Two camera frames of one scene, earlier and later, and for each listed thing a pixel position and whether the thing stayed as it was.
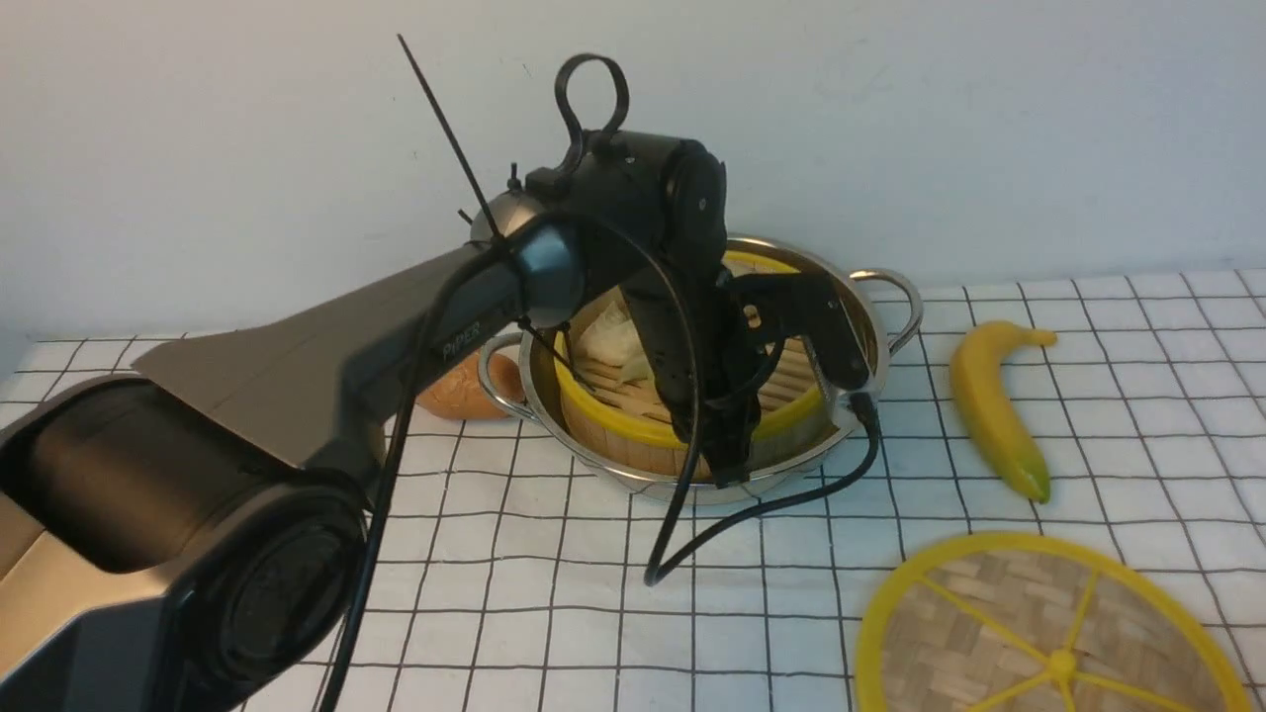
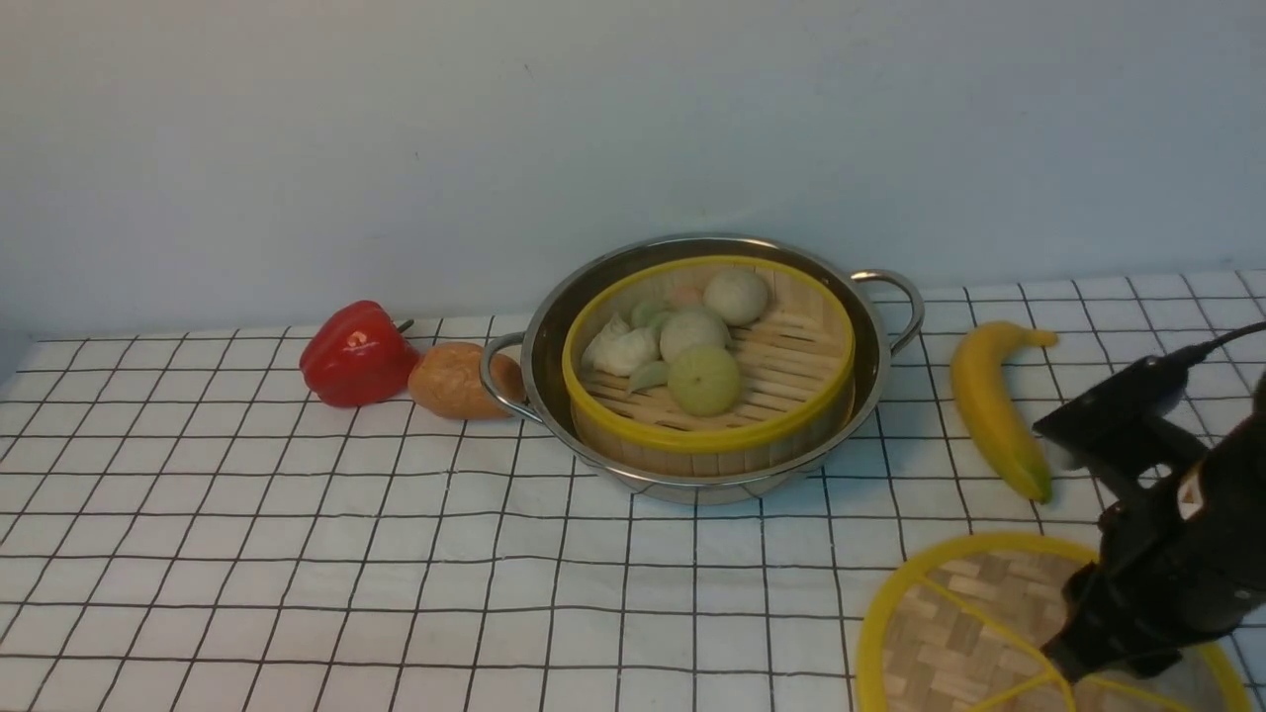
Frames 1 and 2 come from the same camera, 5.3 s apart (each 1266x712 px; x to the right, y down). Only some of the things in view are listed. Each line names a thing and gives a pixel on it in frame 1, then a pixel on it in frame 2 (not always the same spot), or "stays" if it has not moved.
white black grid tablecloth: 514,583 stays
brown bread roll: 457,392 stays
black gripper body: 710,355 -> 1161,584
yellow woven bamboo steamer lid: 1039,622 stays
